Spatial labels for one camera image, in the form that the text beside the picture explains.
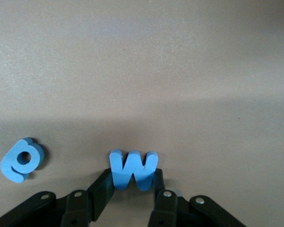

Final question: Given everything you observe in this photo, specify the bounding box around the blue foam letter W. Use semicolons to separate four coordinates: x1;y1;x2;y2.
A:
109;149;159;192

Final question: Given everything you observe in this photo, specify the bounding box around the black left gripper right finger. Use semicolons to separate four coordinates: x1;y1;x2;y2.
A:
148;169;247;227

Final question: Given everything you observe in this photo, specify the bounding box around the blue foam letter p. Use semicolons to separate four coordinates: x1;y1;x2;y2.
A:
0;137;44;184

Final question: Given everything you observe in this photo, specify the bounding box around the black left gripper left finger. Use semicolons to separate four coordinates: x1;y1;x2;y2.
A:
0;169;114;227

